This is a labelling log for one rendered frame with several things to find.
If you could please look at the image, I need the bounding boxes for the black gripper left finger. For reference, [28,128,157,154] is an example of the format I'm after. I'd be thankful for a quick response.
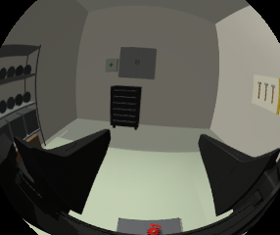
[14,129,110,214]

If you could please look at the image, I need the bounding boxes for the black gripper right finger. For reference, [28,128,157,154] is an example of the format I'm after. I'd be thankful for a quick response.
[198,133,280,216]

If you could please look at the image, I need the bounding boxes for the dark grey board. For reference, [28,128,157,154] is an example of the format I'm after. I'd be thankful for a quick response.
[117,218,182,235]

